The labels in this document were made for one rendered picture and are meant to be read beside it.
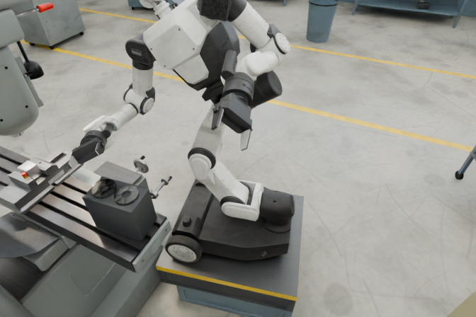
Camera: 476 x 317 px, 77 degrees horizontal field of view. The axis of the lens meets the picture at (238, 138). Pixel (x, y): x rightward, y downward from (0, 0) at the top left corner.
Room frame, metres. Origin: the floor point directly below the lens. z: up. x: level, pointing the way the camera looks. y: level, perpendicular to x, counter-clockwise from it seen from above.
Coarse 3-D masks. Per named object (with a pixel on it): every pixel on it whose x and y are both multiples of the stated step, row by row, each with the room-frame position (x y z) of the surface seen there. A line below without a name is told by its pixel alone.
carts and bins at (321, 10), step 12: (180, 0) 4.54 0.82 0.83; (312, 0) 5.46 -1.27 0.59; (324, 0) 5.49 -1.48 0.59; (312, 12) 5.14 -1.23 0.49; (324, 12) 5.05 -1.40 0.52; (312, 24) 5.13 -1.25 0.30; (324, 24) 5.07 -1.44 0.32; (312, 36) 5.12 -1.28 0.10; (324, 36) 5.09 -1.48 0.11; (468, 156) 1.90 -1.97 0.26
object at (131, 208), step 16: (96, 192) 0.75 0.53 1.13; (112, 192) 0.75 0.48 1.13; (128, 192) 0.76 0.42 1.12; (144, 192) 0.76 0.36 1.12; (96, 208) 0.72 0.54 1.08; (112, 208) 0.70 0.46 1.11; (128, 208) 0.69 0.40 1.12; (144, 208) 0.73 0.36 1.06; (96, 224) 0.74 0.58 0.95; (112, 224) 0.71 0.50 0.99; (128, 224) 0.68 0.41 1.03; (144, 224) 0.71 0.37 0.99
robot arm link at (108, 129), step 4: (108, 124) 1.06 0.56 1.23; (96, 128) 1.00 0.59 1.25; (100, 128) 1.01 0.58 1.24; (104, 128) 1.01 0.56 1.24; (108, 128) 1.00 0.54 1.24; (112, 128) 1.03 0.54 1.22; (88, 132) 0.95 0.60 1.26; (100, 132) 0.96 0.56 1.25; (104, 132) 0.97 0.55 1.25; (108, 132) 0.98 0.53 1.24; (104, 136) 0.96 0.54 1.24; (108, 136) 0.97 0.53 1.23; (108, 140) 1.00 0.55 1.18; (108, 144) 0.98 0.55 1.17; (112, 144) 0.99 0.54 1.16
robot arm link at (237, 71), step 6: (228, 54) 0.85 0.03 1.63; (234, 54) 0.86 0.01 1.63; (228, 60) 0.82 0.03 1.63; (234, 60) 0.84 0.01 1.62; (240, 60) 0.84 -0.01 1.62; (228, 66) 0.80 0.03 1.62; (234, 66) 0.84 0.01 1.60; (240, 66) 0.81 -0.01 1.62; (222, 72) 0.78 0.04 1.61; (228, 72) 0.78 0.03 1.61; (234, 72) 0.79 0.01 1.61; (240, 72) 0.80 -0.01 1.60; (246, 72) 0.81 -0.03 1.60; (222, 78) 0.79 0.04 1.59; (228, 78) 0.78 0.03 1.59; (234, 78) 0.77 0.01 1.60; (240, 78) 0.76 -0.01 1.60; (246, 78) 0.77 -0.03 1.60; (252, 78) 0.81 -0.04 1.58; (252, 84) 0.77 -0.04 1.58
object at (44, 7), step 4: (44, 4) 1.09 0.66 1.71; (48, 4) 1.10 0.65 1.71; (52, 4) 1.12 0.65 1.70; (36, 8) 1.06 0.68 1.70; (40, 8) 1.07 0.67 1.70; (44, 8) 1.08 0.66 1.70; (48, 8) 1.09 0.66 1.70; (24, 12) 1.02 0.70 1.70; (28, 12) 1.03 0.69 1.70; (32, 12) 1.04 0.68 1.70; (40, 12) 1.07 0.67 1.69; (16, 16) 0.99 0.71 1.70; (20, 16) 1.00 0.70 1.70
